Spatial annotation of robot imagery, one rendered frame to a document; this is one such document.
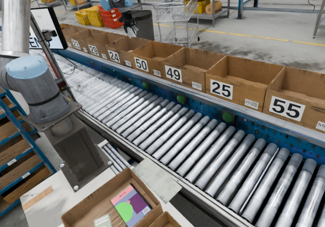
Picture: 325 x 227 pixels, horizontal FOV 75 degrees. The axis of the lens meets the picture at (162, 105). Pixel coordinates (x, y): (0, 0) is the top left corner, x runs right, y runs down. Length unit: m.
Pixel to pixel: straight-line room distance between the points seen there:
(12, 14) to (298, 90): 1.61
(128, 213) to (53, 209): 0.43
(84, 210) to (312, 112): 1.23
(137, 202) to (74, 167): 0.40
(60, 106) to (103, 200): 0.53
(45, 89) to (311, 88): 1.45
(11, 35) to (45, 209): 0.89
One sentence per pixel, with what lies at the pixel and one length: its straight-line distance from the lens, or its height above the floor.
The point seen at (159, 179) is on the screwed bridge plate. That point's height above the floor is 0.75.
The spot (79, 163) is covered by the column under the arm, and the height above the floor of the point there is 0.88.
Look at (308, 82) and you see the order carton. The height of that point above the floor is 0.98.
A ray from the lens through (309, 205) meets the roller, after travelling 1.22.
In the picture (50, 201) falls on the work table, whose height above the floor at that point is 0.75.
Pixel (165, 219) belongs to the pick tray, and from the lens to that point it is 1.08.
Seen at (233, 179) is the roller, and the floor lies 0.75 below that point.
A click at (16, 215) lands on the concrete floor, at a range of 2.59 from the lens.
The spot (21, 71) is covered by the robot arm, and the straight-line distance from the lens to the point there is 1.04.
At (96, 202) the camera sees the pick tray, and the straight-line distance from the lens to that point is 1.24.
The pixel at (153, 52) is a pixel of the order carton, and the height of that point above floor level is 0.93.
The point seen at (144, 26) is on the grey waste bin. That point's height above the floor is 0.42.
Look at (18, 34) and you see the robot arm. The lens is 1.23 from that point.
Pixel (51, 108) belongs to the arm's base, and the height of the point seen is 1.25.
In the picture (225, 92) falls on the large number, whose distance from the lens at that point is 1.42.
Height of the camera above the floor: 1.76
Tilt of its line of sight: 37 degrees down
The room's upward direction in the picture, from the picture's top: 11 degrees counter-clockwise
